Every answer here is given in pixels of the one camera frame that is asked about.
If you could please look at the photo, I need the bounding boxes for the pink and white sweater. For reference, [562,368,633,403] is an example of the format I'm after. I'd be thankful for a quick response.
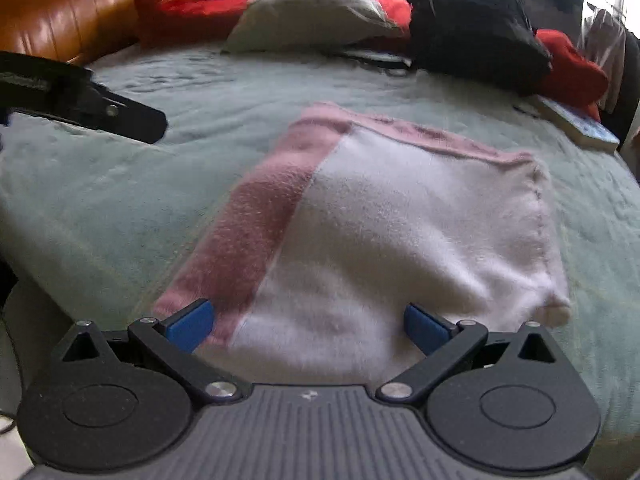
[153,104,570,386]

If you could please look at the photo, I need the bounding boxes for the hanging clothes on rack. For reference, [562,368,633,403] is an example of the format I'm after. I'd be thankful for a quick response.
[499,0,640,151]

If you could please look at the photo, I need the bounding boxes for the wooden headboard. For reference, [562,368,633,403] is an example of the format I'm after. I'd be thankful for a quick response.
[0,0,138,65]

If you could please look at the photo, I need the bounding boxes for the green plaid bed blanket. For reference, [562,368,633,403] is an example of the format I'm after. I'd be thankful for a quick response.
[0,41,640,480]

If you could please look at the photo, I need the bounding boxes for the red pillow at headboard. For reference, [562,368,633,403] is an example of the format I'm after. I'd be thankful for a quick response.
[134,0,250,49]

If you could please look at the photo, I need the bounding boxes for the grey pillow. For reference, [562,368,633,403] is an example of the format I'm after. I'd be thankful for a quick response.
[224,0,401,53]

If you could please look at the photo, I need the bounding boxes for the paperback book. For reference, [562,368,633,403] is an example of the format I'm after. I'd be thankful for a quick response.
[530,96,620,154]

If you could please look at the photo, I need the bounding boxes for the red quilt behind backpack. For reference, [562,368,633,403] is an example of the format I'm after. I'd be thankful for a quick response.
[367,0,608,122]

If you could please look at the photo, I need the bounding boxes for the black backpack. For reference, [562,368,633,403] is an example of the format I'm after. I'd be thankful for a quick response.
[339,0,554,98]

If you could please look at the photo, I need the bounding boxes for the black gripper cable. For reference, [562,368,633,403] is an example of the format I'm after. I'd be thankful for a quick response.
[0,309,32,436]

